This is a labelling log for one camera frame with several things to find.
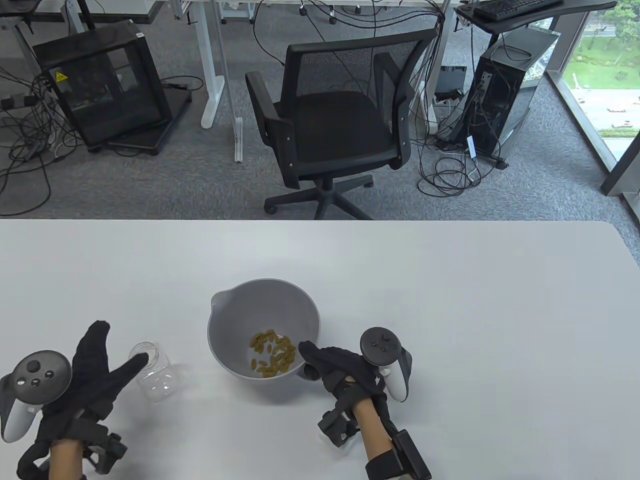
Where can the person's left hand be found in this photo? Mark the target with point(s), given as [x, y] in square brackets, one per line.
[90, 380]

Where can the person's right hand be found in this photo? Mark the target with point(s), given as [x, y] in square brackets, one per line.
[345, 370]

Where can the clear plastic jar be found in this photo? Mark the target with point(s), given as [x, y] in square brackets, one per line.
[157, 382]

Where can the pile of golden raisins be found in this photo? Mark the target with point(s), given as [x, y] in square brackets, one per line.
[272, 355]

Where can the grey salad bowl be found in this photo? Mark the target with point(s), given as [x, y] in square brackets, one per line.
[265, 310]

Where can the person's right forearm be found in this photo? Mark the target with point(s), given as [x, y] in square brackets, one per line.
[372, 430]

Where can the grey white handheld controller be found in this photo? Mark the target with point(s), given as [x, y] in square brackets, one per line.
[382, 345]
[37, 377]

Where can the black mesh office chair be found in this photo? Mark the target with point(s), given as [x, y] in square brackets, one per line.
[335, 120]

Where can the grey power strip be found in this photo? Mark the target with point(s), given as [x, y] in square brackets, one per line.
[15, 102]

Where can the white desk leg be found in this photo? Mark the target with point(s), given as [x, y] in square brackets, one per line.
[210, 75]
[435, 90]

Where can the small black box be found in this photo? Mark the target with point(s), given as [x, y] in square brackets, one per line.
[450, 80]

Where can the black computer tower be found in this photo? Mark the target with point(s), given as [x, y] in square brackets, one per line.
[505, 95]

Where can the black keyboard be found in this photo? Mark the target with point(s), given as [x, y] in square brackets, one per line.
[515, 7]

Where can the black curved desk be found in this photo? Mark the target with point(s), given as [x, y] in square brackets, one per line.
[575, 10]

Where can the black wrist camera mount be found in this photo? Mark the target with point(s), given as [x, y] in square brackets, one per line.
[105, 450]
[337, 425]

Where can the black glass-door enclosure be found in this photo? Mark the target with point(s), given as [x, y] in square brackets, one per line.
[100, 85]

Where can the dark window frame post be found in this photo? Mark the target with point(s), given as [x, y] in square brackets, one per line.
[622, 172]

